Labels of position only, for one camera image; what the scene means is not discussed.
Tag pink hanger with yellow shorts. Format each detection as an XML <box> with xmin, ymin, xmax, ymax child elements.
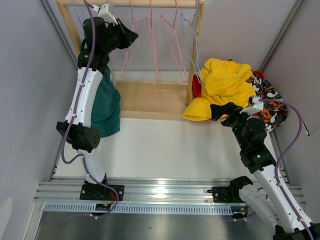
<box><xmin>120</xmin><ymin>0</ymin><xmax>149</xmax><ymax>79</ymax></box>

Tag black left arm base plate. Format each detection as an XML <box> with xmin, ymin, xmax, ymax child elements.
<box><xmin>79</xmin><ymin>182</ymin><xmax>125</xmax><ymax>201</ymax></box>

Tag wooden clothes rack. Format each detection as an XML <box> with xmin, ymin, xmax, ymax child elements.
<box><xmin>54</xmin><ymin>0</ymin><xmax>205</xmax><ymax>121</ymax></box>

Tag aluminium mounting rail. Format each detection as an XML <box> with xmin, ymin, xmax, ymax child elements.
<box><xmin>33</xmin><ymin>177</ymin><xmax>230</xmax><ymax>205</ymax></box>

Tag green shorts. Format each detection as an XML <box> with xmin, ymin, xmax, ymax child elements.
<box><xmin>82</xmin><ymin>19</ymin><xmax>121</xmax><ymax>138</ymax></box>

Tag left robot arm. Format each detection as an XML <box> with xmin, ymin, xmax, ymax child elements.
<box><xmin>56</xmin><ymin>17</ymin><xmax>138</xmax><ymax>200</ymax></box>

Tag pink wire hanger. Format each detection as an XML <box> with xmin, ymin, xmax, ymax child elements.
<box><xmin>160</xmin><ymin>0</ymin><xmax>187</xmax><ymax>84</ymax></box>

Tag red plastic bin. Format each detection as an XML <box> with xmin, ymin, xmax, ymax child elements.
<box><xmin>192</xmin><ymin>70</ymin><xmax>266</xmax><ymax>98</ymax></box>

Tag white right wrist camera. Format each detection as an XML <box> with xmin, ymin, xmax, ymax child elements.
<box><xmin>240</xmin><ymin>96</ymin><xmax>264</xmax><ymax>116</ymax></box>

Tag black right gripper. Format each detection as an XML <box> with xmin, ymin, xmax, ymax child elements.
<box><xmin>210</xmin><ymin>102</ymin><xmax>255</xmax><ymax>150</ymax></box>

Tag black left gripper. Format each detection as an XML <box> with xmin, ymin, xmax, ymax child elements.
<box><xmin>102</xmin><ymin>18</ymin><xmax>138</xmax><ymax>54</ymax></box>

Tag orange camouflage shorts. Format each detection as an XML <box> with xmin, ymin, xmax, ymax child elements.
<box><xmin>246</xmin><ymin>71</ymin><xmax>288</xmax><ymax>132</ymax></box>

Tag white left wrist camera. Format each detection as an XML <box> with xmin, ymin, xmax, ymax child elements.
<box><xmin>91</xmin><ymin>1</ymin><xmax>118</xmax><ymax>26</ymax></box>

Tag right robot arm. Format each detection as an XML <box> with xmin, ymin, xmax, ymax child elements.
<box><xmin>210</xmin><ymin>96</ymin><xmax>320</xmax><ymax>240</ymax></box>

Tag yellow shorts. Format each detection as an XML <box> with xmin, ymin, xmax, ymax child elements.
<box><xmin>182</xmin><ymin>58</ymin><xmax>256</xmax><ymax>122</ymax></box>

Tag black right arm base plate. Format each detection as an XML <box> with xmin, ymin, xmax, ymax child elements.
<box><xmin>207</xmin><ymin>186</ymin><xmax>243</xmax><ymax>203</ymax></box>

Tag slotted cable duct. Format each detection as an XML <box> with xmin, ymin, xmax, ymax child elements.
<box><xmin>44</xmin><ymin>202</ymin><xmax>233</xmax><ymax>216</ymax></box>

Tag blue hanger with green shorts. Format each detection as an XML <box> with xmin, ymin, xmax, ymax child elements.
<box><xmin>72</xmin><ymin>0</ymin><xmax>82</xmax><ymax>24</ymax></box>

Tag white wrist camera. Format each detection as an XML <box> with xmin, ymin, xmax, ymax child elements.
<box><xmin>91</xmin><ymin>1</ymin><xmax>118</xmax><ymax>26</ymax></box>
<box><xmin>240</xmin><ymin>96</ymin><xmax>264</xmax><ymax>116</ymax></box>

